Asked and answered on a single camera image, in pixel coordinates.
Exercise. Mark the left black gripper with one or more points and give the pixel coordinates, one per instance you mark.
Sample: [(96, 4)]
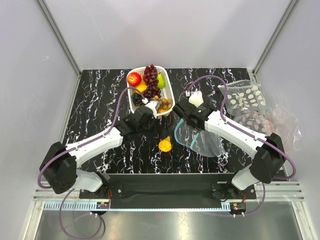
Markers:
[(157, 130)]

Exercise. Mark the clear zip top bag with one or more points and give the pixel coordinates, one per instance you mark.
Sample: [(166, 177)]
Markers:
[(202, 142)]

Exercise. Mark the yellow pear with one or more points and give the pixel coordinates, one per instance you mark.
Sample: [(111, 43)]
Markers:
[(165, 145)]

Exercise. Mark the red apple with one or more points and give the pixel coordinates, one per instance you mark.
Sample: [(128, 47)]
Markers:
[(134, 79)]

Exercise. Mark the red grape bunch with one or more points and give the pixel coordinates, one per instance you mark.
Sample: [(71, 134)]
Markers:
[(150, 79)]

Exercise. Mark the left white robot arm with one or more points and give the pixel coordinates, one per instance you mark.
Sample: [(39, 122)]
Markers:
[(61, 165)]

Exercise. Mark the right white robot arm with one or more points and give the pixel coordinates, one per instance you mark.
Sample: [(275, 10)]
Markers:
[(267, 152)]

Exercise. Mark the bag of white slices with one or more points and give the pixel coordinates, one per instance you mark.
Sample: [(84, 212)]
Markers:
[(243, 95)]

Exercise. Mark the bag of pink slices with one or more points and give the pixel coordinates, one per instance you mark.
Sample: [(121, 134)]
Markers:
[(255, 121)]

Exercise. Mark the crumpled clear plastic bag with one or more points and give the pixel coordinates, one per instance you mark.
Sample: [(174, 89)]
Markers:
[(287, 126)]

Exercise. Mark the dark purple grape bunch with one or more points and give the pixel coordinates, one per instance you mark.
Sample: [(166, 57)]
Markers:
[(136, 99)]

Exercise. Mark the yellow lemon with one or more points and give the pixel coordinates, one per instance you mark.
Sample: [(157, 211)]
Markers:
[(140, 88)]

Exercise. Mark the white perforated plastic basket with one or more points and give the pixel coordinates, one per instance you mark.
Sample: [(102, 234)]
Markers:
[(166, 92)]

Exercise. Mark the green pear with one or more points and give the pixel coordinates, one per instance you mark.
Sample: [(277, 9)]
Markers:
[(161, 82)]

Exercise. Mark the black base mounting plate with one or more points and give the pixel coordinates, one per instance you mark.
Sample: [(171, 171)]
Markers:
[(218, 185)]

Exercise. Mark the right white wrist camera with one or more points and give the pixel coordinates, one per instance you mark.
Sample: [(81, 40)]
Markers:
[(195, 97)]

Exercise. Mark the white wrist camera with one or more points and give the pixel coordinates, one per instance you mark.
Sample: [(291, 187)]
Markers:
[(153, 105), (195, 97)]

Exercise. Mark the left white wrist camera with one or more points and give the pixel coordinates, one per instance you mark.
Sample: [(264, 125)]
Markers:
[(153, 105)]

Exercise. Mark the aluminium frame rail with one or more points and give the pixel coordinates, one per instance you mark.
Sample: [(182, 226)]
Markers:
[(278, 191)]

